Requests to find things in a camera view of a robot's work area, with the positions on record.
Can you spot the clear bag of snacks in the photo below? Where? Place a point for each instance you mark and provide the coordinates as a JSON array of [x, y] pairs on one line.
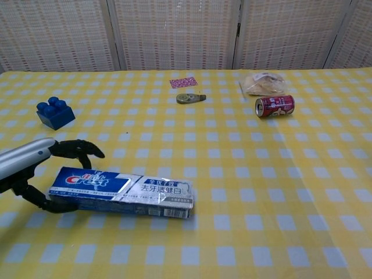
[[263, 84]]

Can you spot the red drink can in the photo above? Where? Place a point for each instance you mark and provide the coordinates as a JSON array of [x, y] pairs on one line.
[[276, 106]]

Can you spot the yellow white checkered tablecloth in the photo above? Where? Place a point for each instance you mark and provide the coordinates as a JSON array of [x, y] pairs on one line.
[[232, 189]]

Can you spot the blue toy building block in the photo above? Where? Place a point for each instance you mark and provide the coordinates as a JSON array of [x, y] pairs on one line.
[[55, 114]]

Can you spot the blue and white toothpaste box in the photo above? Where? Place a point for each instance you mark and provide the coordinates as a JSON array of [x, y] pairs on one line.
[[122, 191]]

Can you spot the black and silver left hand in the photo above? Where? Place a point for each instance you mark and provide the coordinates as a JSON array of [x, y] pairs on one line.
[[20, 162]]

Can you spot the pink patterned card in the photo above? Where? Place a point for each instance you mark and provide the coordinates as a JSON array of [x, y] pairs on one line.
[[183, 82]]

